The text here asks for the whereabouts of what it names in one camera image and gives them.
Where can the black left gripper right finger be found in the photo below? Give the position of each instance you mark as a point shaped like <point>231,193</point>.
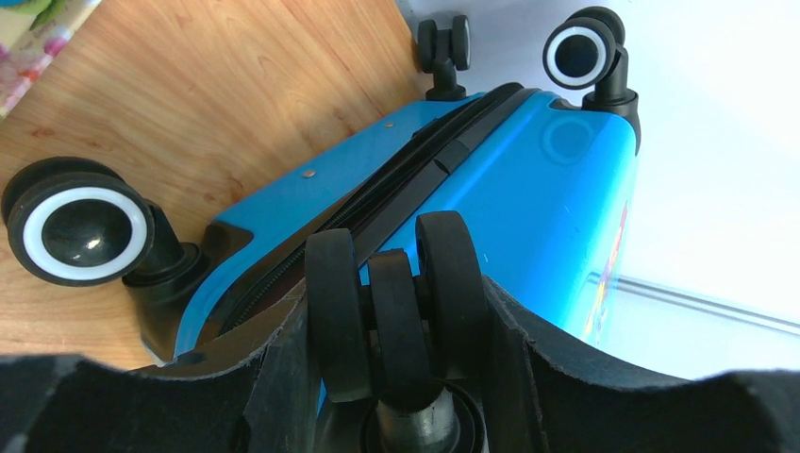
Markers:
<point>543,390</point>

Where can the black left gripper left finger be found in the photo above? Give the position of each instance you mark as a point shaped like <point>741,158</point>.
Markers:
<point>254,389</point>

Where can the blue fish-print suitcase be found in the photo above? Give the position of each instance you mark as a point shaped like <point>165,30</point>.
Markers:
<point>392,240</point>

